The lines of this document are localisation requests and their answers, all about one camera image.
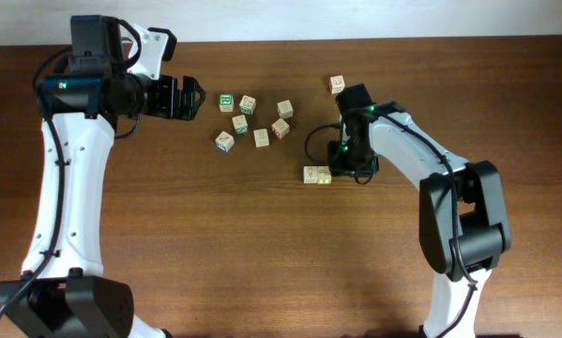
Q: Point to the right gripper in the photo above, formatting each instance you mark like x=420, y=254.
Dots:
x=338, y=168

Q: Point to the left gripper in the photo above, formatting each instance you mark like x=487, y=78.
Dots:
x=168, y=108

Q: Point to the yellow-sided wooden block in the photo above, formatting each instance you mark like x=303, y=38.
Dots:
x=323, y=175

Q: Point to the ice cream picture block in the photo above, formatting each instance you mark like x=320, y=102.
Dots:
x=310, y=174

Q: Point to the blue-sided leaf block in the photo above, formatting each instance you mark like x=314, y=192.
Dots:
x=225, y=141

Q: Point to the number 8 wooden block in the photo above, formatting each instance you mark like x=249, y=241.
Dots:
x=261, y=138

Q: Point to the red-sided number 5 block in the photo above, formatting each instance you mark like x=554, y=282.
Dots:
x=280, y=128

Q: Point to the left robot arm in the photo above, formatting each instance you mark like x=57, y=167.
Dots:
x=111, y=69

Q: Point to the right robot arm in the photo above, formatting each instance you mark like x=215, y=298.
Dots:
x=463, y=225

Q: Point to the green R block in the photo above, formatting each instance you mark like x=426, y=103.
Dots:
x=226, y=103

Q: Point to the green-sided horse block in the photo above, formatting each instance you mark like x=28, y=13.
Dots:
x=240, y=124

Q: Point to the green animal picture block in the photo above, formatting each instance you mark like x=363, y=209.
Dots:
x=247, y=105

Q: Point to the far red-sided block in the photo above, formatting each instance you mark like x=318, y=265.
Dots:
x=336, y=84

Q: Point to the number 6 wooden block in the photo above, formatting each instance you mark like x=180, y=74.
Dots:
x=285, y=109

